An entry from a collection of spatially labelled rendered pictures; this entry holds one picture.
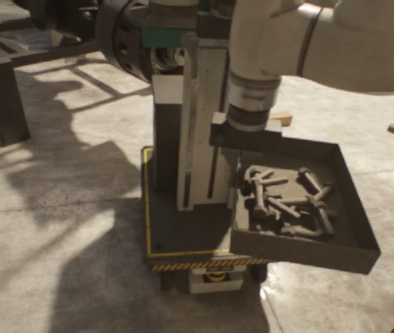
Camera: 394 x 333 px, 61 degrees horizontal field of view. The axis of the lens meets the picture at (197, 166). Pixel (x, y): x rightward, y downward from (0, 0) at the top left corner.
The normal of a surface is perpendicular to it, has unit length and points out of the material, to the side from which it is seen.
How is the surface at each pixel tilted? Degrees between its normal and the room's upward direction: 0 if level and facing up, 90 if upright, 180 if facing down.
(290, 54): 100
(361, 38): 58
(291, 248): 90
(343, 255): 90
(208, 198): 90
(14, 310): 0
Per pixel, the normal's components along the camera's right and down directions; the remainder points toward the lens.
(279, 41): -0.39, 0.49
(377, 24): -0.29, -0.10
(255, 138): -0.14, 0.57
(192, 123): 0.14, 0.59
